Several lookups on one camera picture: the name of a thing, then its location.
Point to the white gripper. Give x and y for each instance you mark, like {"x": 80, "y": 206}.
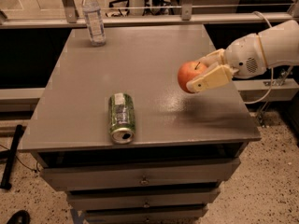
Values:
{"x": 243, "y": 57}

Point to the red apple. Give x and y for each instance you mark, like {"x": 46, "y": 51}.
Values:
{"x": 188, "y": 71}

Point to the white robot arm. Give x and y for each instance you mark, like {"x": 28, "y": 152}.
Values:
{"x": 280, "y": 45}

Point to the green soda can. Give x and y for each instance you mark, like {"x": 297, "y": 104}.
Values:
{"x": 121, "y": 118}

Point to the grey drawer cabinet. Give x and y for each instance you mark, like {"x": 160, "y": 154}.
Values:
{"x": 185, "y": 145}

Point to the clear plastic water bottle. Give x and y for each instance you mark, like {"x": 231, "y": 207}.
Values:
{"x": 92, "y": 15}

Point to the black stand leg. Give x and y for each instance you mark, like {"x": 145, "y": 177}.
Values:
{"x": 9, "y": 156}

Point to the black shoe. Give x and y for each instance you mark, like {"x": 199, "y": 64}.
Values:
{"x": 20, "y": 217}

